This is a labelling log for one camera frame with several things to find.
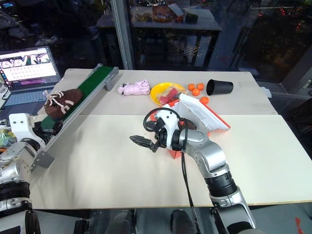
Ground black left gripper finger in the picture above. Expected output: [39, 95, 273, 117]
[52, 120, 65, 136]

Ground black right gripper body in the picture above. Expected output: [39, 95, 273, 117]
[152, 117, 174, 150]

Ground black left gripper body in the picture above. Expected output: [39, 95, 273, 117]
[33, 120, 56, 135]

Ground right gripper long pointed finger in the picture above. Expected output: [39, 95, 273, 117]
[129, 134, 154, 148]

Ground orange and white shoebox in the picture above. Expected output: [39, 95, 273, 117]
[150, 93, 232, 160]

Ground brown shoe with cream laces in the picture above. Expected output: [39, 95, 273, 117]
[43, 88, 84, 120]
[179, 117, 198, 131]

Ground colourful plastic bag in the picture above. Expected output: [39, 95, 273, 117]
[0, 128, 18, 149]

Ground red wrapped snack pieces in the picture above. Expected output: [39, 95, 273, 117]
[157, 88, 183, 103]

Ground yellow plastic bowl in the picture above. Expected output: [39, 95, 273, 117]
[150, 82, 189, 106]

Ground pink cloth toy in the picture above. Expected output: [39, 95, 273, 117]
[117, 79, 151, 98]

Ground open laptop computer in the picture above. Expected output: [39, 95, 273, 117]
[0, 45, 62, 111]

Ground black plastic cup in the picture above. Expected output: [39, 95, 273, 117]
[206, 78, 234, 97]

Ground dark rounded shape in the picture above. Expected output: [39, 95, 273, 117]
[170, 209, 197, 234]

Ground small black pot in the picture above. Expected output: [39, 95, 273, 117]
[185, 12, 199, 24]

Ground orange snack bag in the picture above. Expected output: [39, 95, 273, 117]
[151, 4, 176, 23]

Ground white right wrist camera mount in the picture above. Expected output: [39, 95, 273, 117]
[155, 108, 183, 137]

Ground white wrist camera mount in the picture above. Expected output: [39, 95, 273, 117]
[155, 108, 183, 137]
[9, 113, 47, 148]

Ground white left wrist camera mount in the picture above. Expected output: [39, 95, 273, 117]
[9, 113, 47, 148]

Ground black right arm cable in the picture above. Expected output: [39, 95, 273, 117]
[143, 108, 202, 234]

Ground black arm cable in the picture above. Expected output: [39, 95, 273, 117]
[24, 209, 41, 234]
[143, 108, 202, 234]

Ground green conveyor belt grey frame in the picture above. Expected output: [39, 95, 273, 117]
[30, 63, 120, 175]

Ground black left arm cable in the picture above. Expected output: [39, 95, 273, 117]
[24, 209, 41, 234]

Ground aluminium profile post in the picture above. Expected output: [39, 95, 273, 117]
[112, 0, 136, 71]

